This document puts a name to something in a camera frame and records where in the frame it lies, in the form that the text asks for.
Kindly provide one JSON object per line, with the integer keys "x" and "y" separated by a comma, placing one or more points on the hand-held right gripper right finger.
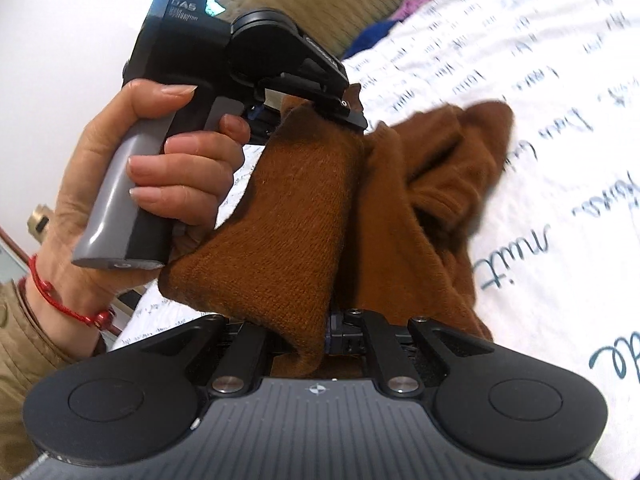
{"x": 345, "y": 332}

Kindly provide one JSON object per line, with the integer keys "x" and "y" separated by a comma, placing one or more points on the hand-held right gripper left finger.
{"x": 247, "y": 347}

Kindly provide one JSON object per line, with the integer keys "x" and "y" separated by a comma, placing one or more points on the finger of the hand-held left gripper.
{"x": 330, "y": 105}

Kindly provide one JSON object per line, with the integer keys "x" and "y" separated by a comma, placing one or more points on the brown knit sweater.
{"x": 300, "y": 210}

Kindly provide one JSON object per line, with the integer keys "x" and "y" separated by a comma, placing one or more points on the person's left forearm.
{"x": 25, "y": 350}

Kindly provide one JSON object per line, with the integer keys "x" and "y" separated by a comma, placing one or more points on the person's left hand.
{"x": 70, "y": 210}

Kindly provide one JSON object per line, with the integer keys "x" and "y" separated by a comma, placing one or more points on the blue cloth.
{"x": 372, "y": 40}

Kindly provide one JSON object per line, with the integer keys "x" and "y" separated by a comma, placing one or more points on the purple cloth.
{"x": 409, "y": 9}

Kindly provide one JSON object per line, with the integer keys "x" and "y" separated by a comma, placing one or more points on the white printed blanket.
{"x": 550, "y": 160}

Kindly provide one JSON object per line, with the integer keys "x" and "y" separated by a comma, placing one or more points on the gold tower appliance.
{"x": 39, "y": 220}

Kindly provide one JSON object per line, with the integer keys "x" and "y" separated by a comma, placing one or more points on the brown wooden frame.
{"x": 15, "y": 247}

